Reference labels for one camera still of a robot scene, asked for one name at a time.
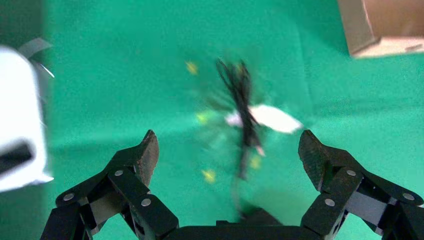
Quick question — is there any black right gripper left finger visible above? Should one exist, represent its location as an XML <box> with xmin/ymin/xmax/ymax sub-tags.
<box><xmin>39</xmin><ymin>129</ymin><xmax>180</xmax><ymax>240</ymax></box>

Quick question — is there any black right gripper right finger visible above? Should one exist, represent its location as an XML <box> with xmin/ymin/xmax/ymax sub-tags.
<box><xmin>298</xmin><ymin>129</ymin><xmax>424</xmax><ymax>240</ymax></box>

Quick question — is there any own white robot torso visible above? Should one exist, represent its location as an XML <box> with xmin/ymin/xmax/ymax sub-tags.
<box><xmin>0</xmin><ymin>44</ymin><xmax>56</xmax><ymax>194</ymax></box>

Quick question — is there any thin black cable bundle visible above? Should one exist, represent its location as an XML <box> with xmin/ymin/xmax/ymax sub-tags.
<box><xmin>213</xmin><ymin>57</ymin><xmax>268</xmax><ymax>220</ymax></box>

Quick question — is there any green table cloth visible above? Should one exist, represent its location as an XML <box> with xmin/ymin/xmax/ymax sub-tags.
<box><xmin>33</xmin><ymin>0</ymin><xmax>424</xmax><ymax>240</ymax></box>

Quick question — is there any open brown cardboard box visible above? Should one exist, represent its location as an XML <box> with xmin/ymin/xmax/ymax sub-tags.
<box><xmin>337</xmin><ymin>0</ymin><xmax>424</xmax><ymax>60</ymax></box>

